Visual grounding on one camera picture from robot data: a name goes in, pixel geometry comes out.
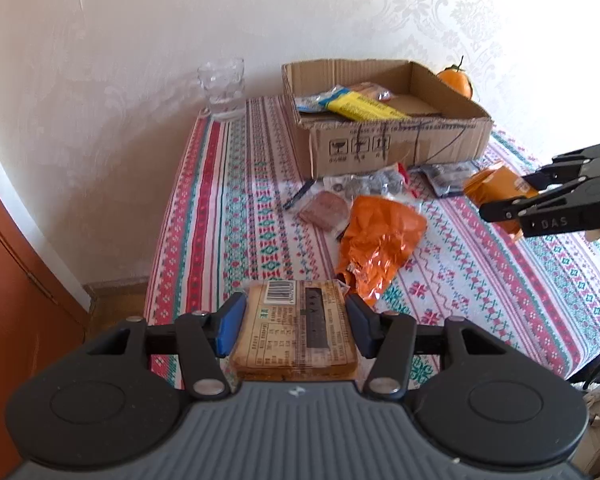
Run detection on long yellow snack packet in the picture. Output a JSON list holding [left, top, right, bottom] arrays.
[[325, 89, 413, 122]]

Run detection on orange with green leaves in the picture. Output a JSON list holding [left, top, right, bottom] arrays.
[[436, 56, 474, 99]]

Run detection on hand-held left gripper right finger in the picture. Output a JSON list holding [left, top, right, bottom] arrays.
[[345, 294, 507, 397]]

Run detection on white door frame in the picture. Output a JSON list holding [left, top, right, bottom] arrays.
[[0, 115, 93, 317]]

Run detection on brown wooden door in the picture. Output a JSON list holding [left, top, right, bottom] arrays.
[[0, 165, 88, 461]]

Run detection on cardboard box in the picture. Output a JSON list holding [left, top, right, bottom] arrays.
[[281, 59, 494, 180]]

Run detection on black metal frame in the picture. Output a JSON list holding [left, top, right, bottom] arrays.
[[570, 337, 600, 392]]

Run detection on clear packet of dark balls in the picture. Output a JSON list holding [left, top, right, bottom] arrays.
[[324, 162, 412, 200]]

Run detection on clear packet with round cracker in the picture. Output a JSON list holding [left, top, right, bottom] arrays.
[[352, 81, 397, 102]]

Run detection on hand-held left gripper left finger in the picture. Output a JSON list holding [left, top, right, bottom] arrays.
[[86, 292, 247, 402]]

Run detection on clear glass cup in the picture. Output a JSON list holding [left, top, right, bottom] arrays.
[[196, 57, 246, 122]]

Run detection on crumpled orange snack packet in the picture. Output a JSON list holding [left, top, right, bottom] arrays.
[[334, 195, 428, 307]]

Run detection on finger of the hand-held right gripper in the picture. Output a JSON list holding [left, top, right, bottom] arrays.
[[479, 191, 578, 224], [522, 142, 600, 192]]

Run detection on square orange-yellow snack packet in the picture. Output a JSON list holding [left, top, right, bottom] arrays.
[[462, 161, 541, 242]]

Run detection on patterned woven tablecloth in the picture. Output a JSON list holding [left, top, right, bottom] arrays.
[[144, 95, 600, 392]]

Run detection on thin dark blue packet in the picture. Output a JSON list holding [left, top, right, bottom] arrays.
[[281, 180, 315, 211]]

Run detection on clear packet of brown biscuits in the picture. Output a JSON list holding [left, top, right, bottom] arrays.
[[230, 280, 358, 380]]

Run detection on dark grey snack packet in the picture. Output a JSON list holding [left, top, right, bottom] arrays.
[[419, 159, 481, 197]]

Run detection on clear packet of red meat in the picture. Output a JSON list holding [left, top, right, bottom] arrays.
[[298, 191, 352, 231]]

